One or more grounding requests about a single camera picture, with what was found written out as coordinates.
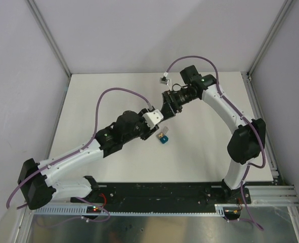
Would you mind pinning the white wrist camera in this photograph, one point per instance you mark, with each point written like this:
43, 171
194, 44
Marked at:
153, 118
164, 80

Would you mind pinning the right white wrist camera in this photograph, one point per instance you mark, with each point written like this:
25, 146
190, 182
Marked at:
164, 80

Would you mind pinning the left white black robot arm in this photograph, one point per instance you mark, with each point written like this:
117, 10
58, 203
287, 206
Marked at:
42, 182

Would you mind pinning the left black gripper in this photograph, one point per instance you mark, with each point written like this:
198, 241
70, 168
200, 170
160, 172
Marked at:
148, 131

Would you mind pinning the right aluminium frame post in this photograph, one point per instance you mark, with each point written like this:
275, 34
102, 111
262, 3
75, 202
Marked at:
271, 34

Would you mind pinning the grey slotted cable duct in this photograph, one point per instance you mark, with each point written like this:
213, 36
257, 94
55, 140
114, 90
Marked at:
88, 210

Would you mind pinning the aluminium frame post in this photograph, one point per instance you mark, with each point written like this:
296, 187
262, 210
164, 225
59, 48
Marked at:
34, 9
271, 34

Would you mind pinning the left aluminium frame post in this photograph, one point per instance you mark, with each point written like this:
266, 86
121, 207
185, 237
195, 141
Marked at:
34, 9

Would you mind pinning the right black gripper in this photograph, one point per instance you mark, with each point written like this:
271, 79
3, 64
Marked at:
171, 106

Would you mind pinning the aluminium frame crossbar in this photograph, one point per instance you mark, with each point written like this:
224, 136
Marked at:
273, 196

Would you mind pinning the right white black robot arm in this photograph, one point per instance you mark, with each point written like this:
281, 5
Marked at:
248, 134

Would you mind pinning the blue pill box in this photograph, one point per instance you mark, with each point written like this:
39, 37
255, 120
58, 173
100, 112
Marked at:
163, 139

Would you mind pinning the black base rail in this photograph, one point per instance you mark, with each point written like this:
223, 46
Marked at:
167, 197

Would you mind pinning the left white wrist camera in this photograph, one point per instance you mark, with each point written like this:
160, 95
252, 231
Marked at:
153, 118

